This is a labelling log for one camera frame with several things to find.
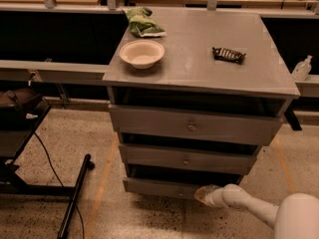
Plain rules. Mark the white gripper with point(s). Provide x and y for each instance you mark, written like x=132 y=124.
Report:
x=212 y=197

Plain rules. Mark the grey bottom drawer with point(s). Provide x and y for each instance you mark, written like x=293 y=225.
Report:
x=172 y=182

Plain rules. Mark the grey drawer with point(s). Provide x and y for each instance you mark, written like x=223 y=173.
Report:
x=178 y=158
x=195 y=125
x=172 y=182

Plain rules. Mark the grey top drawer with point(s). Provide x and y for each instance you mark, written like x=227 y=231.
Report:
x=195 y=125

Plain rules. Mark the grey middle drawer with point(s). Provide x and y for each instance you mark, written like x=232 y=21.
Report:
x=178 y=158

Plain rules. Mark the grey wooden drawer cabinet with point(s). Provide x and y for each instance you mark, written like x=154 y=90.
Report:
x=189 y=78

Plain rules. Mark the dark candy bar wrapper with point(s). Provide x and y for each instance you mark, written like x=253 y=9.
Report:
x=228 y=55

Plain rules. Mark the white paper bowl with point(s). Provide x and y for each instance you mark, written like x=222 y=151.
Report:
x=142 y=54

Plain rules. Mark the clear hand sanitizer bottle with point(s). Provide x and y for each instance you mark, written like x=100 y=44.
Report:
x=302 y=69

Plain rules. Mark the green chip bag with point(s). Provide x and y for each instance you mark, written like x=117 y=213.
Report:
x=142 y=25

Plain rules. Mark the dark bag on cart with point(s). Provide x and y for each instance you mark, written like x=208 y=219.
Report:
x=21 y=108

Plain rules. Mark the black cart frame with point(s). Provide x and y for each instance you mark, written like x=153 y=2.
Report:
x=13 y=145

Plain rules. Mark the grey metal rail shelf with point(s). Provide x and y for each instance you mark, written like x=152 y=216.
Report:
x=50 y=72

